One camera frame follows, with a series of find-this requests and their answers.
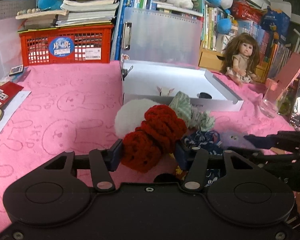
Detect blue cardboard box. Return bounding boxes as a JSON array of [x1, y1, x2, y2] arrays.
[[261, 7, 292, 47]]

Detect row of thin books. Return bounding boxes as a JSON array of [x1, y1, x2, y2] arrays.
[[126, 0, 205, 17]]

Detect white leaning paper sheets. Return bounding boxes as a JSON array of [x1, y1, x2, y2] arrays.
[[0, 19, 24, 83]]

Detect translucent file folder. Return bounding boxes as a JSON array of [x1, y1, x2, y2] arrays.
[[120, 6, 204, 67]]

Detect blue folder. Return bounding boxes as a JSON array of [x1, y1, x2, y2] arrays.
[[111, 0, 131, 62]]

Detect row of colourful books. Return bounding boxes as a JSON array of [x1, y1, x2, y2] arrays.
[[236, 20, 293, 79]]

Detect brown haired doll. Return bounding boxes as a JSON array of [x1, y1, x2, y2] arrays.
[[219, 32, 262, 87]]

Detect small card box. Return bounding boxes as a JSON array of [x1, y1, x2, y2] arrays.
[[9, 64, 24, 77]]

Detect pale green floral scrunchie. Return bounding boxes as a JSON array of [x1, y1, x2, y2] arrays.
[[189, 111, 215, 132]]

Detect small white bunny clip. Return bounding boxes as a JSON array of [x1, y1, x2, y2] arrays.
[[157, 86, 175, 97]]

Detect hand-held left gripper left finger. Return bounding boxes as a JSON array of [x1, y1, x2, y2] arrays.
[[44, 139, 123, 192]]

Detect navy floral scrunchie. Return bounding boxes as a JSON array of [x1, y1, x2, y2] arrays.
[[182, 130, 224, 185]]

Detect black binder clip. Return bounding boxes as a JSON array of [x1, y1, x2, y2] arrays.
[[122, 65, 134, 81]]

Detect pink cardboard stand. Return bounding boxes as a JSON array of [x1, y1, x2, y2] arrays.
[[275, 52, 300, 91]]

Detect red plastic crate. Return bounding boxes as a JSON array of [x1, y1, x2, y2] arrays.
[[19, 25, 115, 67]]

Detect white dog plush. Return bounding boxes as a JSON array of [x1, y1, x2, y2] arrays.
[[160, 0, 199, 10]]

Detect green plaid scrunchie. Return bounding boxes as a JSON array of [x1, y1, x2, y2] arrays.
[[169, 91, 192, 128]]

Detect red crocheted scrunchie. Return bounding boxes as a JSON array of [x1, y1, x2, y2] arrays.
[[120, 104, 187, 173]]

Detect red plastic basket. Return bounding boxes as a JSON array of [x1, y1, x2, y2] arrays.
[[231, 1, 264, 26]]

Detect white flat paper sheet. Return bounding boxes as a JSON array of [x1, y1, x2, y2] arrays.
[[0, 90, 32, 147]]

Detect wooden bead string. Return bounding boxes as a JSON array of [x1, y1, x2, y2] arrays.
[[17, 8, 41, 16]]

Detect pink bunny print towel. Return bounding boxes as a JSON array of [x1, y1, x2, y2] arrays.
[[0, 61, 300, 233]]

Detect clear glass cup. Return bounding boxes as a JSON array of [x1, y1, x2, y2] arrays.
[[259, 78, 289, 119]]

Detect grey grid cutting mat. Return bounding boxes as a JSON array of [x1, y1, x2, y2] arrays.
[[0, 0, 18, 23]]

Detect row of green books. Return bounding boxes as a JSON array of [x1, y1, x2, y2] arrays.
[[201, 4, 240, 53]]

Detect white fluffy scrunchie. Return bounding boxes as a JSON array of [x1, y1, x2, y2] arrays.
[[114, 99, 160, 139]]

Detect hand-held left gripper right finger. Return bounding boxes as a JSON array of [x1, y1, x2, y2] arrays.
[[174, 142, 259, 193]]

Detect white cardboard box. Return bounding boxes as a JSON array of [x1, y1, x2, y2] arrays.
[[120, 60, 244, 112]]

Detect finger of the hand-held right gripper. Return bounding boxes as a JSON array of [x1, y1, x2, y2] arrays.
[[243, 131, 300, 153], [249, 152, 300, 167]]

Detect red booklet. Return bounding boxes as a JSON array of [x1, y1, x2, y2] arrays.
[[0, 81, 24, 109]]

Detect stack of books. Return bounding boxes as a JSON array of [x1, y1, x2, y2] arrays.
[[16, 0, 120, 32]]

